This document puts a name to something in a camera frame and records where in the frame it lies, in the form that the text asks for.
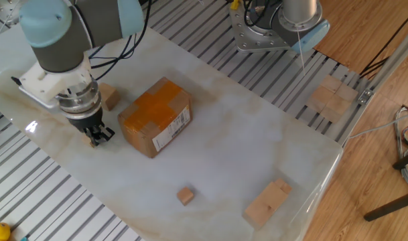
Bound light wooden block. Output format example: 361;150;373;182
336;83;358;103
320;95;352;124
320;75;342;93
305;86;335;113

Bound white zip tie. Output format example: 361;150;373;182
294;22;307;75

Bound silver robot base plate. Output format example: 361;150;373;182
228;0;307;54

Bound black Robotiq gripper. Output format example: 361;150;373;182
68;108;116;147

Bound black furniture leg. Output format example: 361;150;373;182
363;189;408;222
392;149;408;170

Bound marble pattern mat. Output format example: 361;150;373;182
0;26;344;241

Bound silver corner bracket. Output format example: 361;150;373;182
357;88;375;105

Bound black cable with metal plug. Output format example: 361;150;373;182
243;0;278;28

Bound coloured cable bundle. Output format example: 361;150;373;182
393;105;408;190

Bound black floor cables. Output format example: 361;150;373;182
358;6;408;80

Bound cardboard box with orange tape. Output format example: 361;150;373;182
117;76;192;159

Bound silver perforated plate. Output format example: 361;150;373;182
0;0;27;28

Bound grey cable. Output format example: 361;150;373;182
346;112;408;140

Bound large wooden cube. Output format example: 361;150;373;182
98;82;121;112

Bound large wooden block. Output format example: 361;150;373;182
243;197;275;231
257;181;289;212

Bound aluminium frame post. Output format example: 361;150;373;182
339;21;408;148

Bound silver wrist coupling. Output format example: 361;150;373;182
55;79;103;121

